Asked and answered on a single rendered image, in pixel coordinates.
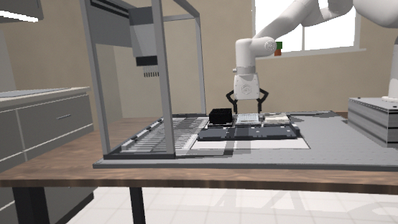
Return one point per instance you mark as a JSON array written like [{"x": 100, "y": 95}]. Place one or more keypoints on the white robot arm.
[{"x": 263, "y": 44}]

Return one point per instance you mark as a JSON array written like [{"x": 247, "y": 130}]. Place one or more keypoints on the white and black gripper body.
[{"x": 246, "y": 86}]

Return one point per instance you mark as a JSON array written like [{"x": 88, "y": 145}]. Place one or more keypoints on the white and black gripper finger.
[
  {"x": 232, "y": 101},
  {"x": 262, "y": 100}
]

